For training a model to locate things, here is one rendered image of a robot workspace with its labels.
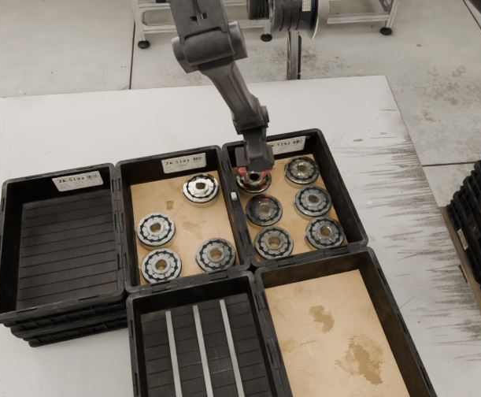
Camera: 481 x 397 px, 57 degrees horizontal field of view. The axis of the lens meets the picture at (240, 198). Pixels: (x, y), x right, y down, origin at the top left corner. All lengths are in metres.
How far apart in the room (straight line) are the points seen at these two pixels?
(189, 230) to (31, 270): 0.42
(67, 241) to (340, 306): 0.74
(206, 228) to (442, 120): 1.94
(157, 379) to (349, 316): 0.48
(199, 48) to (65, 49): 2.64
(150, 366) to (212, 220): 0.42
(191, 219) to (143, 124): 0.55
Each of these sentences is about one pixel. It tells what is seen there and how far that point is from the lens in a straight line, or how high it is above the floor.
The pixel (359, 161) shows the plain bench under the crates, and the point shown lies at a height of 0.70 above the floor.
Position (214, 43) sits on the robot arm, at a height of 1.47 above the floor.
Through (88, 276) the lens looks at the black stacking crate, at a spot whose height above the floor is 0.83.
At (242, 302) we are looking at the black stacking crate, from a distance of 1.14.
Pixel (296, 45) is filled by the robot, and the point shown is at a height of 0.73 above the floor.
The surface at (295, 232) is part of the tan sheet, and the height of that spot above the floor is 0.83.
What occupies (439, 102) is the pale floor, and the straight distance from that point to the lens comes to 3.00.
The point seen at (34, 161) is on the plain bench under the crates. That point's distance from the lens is 1.69.
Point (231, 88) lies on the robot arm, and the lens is 0.86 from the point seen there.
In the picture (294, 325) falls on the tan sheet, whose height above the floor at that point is 0.83.
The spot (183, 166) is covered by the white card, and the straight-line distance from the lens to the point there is 1.31.
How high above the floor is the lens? 1.90
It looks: 56 degrees down
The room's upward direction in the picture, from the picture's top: straight up
